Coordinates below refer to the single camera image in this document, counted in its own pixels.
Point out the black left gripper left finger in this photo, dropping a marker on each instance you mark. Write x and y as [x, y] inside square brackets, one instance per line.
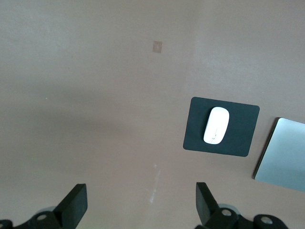
[71, 205]

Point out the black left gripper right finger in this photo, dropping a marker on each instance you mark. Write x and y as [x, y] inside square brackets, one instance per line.
[205, 202]

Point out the white computer mouse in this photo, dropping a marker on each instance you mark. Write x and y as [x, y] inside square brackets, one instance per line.
[215, 124]

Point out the black mouse pad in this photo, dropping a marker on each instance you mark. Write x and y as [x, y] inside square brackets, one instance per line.
[240, 133]

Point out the silver laptop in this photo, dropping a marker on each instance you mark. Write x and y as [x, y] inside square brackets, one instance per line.
[283, 155]

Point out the brown tape patch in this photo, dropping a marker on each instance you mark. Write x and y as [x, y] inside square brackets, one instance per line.
[157, 46]

